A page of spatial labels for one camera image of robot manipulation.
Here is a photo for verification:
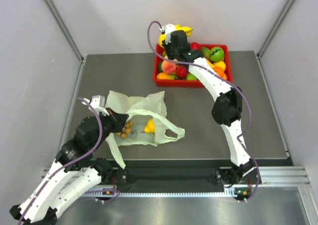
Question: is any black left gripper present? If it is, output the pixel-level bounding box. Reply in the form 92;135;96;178
91;107;129;150

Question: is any yellow banana bunch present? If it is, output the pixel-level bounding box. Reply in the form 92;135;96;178
159;24;193;48

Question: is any green striped melon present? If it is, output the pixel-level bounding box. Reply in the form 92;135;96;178
209;47;225;62

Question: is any pale green plastic bag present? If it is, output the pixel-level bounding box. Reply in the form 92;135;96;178
105;91;185;169

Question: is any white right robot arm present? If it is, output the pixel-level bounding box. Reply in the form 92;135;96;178
161;29;260;187

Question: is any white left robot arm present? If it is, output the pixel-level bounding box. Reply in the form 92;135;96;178
9;108;129;225

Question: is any dark red fruit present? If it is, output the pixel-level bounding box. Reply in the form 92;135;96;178
175;66;188;79

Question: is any green fruit front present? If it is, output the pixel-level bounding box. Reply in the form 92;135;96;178
186;73;197;81

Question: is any red plastic fruit tray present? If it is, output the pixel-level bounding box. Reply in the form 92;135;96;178
153;44;233;87

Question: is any orange fruit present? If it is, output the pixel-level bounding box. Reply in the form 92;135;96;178
213;67;228;80

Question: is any yellow pear inside bag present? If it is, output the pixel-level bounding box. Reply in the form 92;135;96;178
144;119;155;133

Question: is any red apple on top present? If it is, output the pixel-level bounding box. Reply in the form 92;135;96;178
190;42;201;51

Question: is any pink peach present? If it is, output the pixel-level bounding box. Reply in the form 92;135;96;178
161;61;177;75

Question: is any dark green avocado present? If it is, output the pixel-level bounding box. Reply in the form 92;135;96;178
158;62;163;73

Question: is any yellow mango front left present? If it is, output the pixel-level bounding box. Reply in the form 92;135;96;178
156;73;175;80

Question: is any brown longan cluster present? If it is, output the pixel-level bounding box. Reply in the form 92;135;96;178
116;121;133;139

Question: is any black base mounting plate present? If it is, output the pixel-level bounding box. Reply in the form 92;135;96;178
99;159;274;193

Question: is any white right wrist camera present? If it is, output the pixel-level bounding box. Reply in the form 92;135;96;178
159;24;176;44

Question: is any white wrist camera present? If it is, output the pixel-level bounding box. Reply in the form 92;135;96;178
159;24;176;44
85;95;109;116

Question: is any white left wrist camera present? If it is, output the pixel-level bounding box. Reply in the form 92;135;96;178
85;95;109;116

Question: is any slotted cable duct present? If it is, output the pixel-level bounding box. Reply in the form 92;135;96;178
83;187;248;198

